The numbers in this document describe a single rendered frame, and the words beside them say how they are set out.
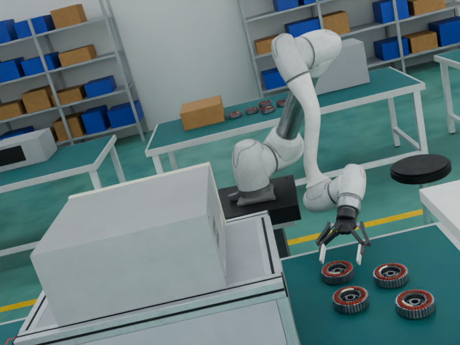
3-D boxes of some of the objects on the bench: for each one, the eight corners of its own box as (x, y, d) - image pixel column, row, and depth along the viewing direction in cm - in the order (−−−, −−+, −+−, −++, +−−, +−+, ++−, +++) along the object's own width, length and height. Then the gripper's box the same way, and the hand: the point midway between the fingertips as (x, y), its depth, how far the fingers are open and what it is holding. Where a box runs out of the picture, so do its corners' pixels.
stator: (415, 276, 184) (414, 267, 182) (394, 293, 178) (392, 283, 177) (389, 267, 193) (387, 258, 191) (367, 283, 187) (365, 273, 186)
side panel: (289, 339, 169) (265, 247, 159) (298, 337, 169) (276, 245, 159) (302, 405, 143) (276, 299, 133) (313, 402, 143) (288, 296, 132)
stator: (328, 267, 202) (326, 259, 201) (358, 268, 197) (356, 259, 196) (318, 285, 193) (316, 275, 192) (350, 286, 188) (348, 276, 187)
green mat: (280, 260, 217) (280, 260, 216) (435, 224, 213) (435, 224, 213) (325, 452, 127) (325, 452, 127) (593, 396, 124) (593, 395, 124)
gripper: (383, 217, 205) (376, 268, 193) (319, 218, 217) (309, 267, 205) (378, 205, 200) (372, 258, 188) (313, 207, 212) (302, 257, 200)
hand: (339, 259), depth 197 cm, fingers open, 13 cm apart
